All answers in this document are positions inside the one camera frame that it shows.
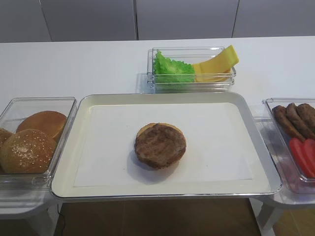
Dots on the yellow cheese slice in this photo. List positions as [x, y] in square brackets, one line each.
[221, 63]
[206, 78]

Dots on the green lettuce leaf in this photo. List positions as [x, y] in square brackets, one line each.
[167, 70]

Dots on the clear lettuce cheese container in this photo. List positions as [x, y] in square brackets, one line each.
[190, 55]

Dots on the bottom bun half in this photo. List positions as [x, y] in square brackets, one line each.
[152, 124]

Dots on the brown meat patty on bun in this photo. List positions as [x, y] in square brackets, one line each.
[160, 146]

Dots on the white paper sheet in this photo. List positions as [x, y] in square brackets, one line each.
[218, 145]

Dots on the plain brown bun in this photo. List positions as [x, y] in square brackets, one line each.
[50, 122]

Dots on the left meat patty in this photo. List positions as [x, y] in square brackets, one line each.
[279, 113]

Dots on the clear bun container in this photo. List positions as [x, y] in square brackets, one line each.
[16, 112]

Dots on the silver metal baking tray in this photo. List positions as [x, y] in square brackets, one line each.
[265, 181]

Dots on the sesame top bun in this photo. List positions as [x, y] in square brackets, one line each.
[27, 152]

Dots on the clear patty tomato container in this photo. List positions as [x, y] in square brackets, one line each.
[279, 141]

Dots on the right meat patty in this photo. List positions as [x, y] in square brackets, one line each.
[307, 114]

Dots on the middle meat patty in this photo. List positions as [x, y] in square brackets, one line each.
[298, 123]

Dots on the partly hidden bun left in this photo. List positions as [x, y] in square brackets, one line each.
[4, 135]

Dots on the middle red tomato slice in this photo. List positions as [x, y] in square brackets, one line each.
[309, 153]

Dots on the red tomato slice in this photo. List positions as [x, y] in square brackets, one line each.
[309, 153]
[296, 147]

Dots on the left red tomato slice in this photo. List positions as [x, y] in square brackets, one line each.
[296, 147]

